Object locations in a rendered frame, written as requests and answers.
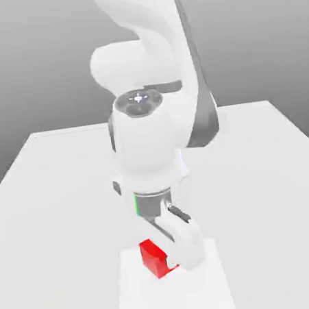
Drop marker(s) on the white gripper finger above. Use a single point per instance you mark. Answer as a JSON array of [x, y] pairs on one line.
[[172, 260]]

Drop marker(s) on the small red cube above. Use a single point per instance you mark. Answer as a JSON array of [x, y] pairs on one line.
[[153, 259]]

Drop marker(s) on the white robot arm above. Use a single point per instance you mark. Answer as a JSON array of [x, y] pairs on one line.
[[147, 144]]

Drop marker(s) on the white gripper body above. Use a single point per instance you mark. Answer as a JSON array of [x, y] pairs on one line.
[[187, 244]]

